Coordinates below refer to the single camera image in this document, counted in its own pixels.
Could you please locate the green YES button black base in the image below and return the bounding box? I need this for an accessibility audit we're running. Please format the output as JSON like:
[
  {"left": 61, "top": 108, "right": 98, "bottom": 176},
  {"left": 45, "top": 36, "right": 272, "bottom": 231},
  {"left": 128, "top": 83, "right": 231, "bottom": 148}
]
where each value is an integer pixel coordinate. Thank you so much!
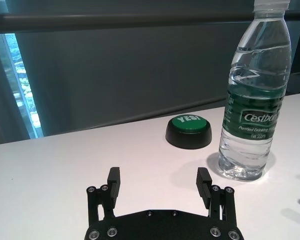
[{"left": 164, "top": 114, "right": 213, "bottom": 151}]

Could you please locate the narrow window strip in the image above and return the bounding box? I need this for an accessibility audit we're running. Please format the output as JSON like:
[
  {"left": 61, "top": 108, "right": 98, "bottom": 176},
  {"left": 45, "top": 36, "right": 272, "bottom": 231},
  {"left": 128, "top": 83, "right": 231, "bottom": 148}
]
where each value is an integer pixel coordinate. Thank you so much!
[{"left": 0, "top": 32, "right": 45, "bottom": 139}]

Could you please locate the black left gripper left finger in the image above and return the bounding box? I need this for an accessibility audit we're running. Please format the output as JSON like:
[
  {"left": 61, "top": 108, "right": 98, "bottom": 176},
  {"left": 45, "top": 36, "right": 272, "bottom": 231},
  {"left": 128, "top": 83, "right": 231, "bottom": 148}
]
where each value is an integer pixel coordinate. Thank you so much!
[{"left": 86, "top": 166, "right": 121, "bottom": 226}]

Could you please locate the clear water bottle green label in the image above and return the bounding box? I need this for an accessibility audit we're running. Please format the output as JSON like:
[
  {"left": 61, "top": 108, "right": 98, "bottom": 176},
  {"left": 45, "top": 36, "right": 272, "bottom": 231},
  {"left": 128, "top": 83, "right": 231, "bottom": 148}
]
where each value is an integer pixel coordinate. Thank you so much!
[{"left": 218, "top": 0, "right": 293, "bottom": 181}]

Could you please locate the grey horizontal handrail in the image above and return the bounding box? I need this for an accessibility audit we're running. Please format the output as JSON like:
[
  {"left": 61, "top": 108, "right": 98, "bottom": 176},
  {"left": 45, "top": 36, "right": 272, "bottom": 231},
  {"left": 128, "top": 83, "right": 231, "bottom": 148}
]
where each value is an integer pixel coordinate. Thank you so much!
[{"left": 0, "top": 9, "right": 300, "bottom": 35}]

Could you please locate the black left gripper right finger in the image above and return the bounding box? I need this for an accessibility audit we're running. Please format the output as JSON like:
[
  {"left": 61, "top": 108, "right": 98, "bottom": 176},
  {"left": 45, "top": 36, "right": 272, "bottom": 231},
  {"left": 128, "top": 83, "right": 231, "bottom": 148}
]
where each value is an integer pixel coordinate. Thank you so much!
[{"left": 196, "top": 167, "right": 238, "bottom": 227}]

